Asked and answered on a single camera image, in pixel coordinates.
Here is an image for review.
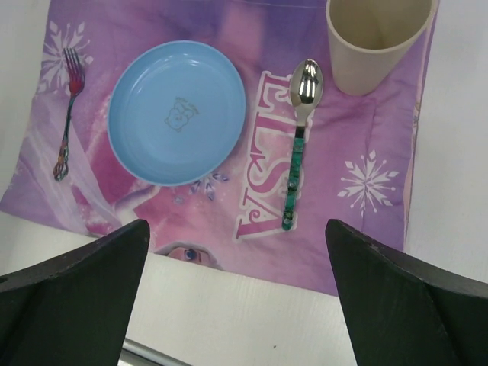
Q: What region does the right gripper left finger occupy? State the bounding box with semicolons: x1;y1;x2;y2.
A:
1;219;150;365

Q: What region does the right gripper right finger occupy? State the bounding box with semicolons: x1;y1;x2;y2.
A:
325;220;487;365

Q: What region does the purple Elsa placemat cloth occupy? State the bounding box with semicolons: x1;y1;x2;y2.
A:
1;1;435;294

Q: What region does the blue plastic plate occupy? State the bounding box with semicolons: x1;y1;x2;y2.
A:
107;40;247;187

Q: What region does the iridescent rainbow fork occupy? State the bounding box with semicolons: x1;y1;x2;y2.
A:
53;48;85;182

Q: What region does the green handled spoon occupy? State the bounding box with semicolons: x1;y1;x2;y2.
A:
281;59;324;231

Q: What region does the beige cup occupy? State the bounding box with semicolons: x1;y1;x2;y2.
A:
326;0;438;96

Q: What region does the aluminium mounting rail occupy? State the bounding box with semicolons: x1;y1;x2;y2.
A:
122;339;190;366

